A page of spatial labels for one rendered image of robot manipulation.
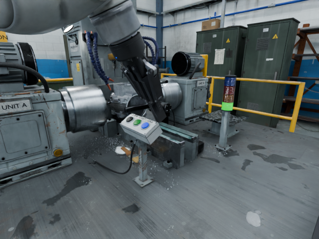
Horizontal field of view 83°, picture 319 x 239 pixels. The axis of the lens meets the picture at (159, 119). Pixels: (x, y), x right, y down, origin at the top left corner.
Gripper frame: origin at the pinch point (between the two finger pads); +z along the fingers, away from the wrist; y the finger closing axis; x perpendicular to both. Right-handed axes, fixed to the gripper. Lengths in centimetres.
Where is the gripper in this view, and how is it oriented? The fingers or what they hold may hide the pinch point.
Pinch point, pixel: (157, 110)
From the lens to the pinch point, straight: 50.9
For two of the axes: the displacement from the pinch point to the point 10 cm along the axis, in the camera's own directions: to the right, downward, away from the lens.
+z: 3.5, 7.4, 5.7
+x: -6.5, 6.3, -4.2
